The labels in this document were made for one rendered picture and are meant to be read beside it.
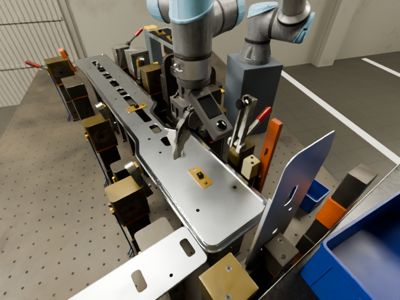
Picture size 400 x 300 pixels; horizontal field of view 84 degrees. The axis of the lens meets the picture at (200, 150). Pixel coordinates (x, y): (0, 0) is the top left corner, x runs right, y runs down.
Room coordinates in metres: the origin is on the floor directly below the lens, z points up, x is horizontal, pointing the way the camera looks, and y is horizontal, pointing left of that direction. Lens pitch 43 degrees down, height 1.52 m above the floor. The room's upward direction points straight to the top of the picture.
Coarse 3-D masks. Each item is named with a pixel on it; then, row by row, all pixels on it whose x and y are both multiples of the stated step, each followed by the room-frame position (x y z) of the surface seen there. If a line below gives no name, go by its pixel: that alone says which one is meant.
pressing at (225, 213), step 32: (128, 128) 0.67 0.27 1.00; (160, 128) 0.67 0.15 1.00; (160, 160) 0.50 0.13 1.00; (192, 160) 0.50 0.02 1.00; (192, 192) 0.37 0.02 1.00; (224, 192) 0.37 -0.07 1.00; (256, 192) 0.37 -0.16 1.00; (192, 224) 0.27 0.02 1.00; (224, 224) 0.27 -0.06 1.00; (256, 224) 0.28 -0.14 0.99
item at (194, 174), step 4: (192, 168) 0.46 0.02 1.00; (196, 168) 0.46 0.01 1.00; (200, 168) 0.46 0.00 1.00; (188, 172) 0.45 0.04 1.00; (192, 172) 0.44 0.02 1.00; (196, 172) 0.44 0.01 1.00; (200, 172) 0.44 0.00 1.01; (192, 176) 0.43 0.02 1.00; (196, 176) 0.43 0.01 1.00; (200, 176) 0.42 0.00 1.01; (204, 176) 0.43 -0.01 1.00; (196, 180) 0.41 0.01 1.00; (200, 180) 0.41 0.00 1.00; (204, 180) 0.41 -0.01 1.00; (208, 180) 0.41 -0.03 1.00; (200, 184) 0.40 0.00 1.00; (204, 184) 0.40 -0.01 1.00; (208, 184) 0.40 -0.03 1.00
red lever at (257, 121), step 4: (268, 108) 0.57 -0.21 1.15; (264, 112) 0.56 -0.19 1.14; (268, 112) 0.56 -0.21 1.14; (260, 116) 0.56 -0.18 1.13; (264, 116) 0.56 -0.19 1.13; (256, 120) 0.55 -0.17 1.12; (260, 120) 0.55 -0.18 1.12; (252, 124) 0.54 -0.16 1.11; (256, 124) 0.54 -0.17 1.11; (252, 128) 0.53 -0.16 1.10; (248, 132) 0.52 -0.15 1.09; (236, 140) 0.51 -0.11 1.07; (236, 144) 0.50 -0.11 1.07
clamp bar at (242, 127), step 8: (248, 96) 0.53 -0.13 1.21; (240, 104) 0.49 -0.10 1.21; (248, 104) 0.52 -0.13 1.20; (256, 104) 0.51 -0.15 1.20; (240, 112) 0.52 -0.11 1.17; (248, 112) 0.50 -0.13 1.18; (240, 120) 0.52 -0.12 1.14; (248, 120) 0.50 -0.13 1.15; (240, 128) 0.51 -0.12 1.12; (248, 128) 0.50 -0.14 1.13; (232, 136) 0.52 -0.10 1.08; (240, 136) 0.49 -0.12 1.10; (232, 144) 0.51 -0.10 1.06; (240, 144) 0.49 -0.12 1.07
